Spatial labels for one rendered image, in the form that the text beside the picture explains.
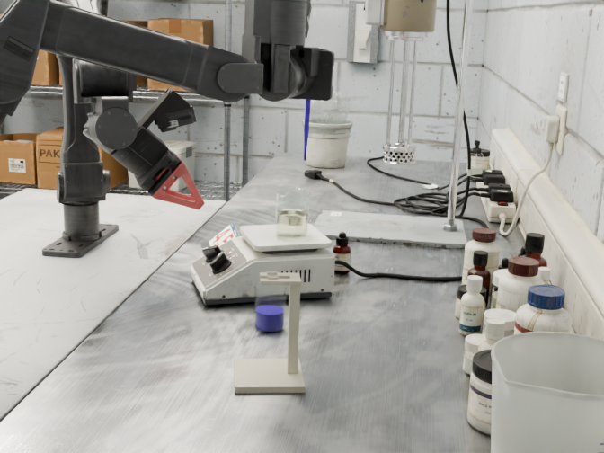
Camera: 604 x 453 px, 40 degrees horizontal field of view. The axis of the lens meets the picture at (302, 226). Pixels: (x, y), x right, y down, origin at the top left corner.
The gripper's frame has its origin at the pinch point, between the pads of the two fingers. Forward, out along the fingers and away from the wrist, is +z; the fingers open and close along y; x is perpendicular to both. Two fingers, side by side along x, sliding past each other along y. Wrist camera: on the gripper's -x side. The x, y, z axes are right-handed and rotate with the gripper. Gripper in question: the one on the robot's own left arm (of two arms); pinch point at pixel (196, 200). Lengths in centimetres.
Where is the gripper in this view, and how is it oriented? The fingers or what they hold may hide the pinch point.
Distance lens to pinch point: 127.6
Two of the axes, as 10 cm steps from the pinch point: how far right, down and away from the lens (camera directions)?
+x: -6.5, 7.6, 0.1
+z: 7.0, 6.0, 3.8
